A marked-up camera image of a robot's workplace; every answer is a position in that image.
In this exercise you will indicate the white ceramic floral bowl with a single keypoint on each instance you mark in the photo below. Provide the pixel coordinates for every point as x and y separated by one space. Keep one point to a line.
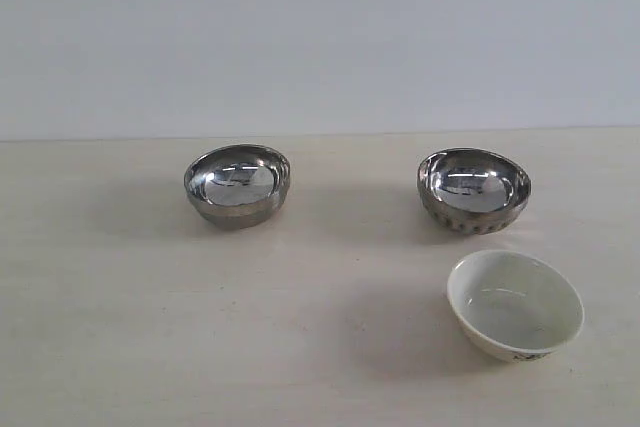
513 307

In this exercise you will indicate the ribbed stainless steel bowl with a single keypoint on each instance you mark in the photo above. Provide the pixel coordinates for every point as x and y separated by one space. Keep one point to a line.
472 191

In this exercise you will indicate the smooth stainless steel bowl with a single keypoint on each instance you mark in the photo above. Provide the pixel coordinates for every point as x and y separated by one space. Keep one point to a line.
238 186

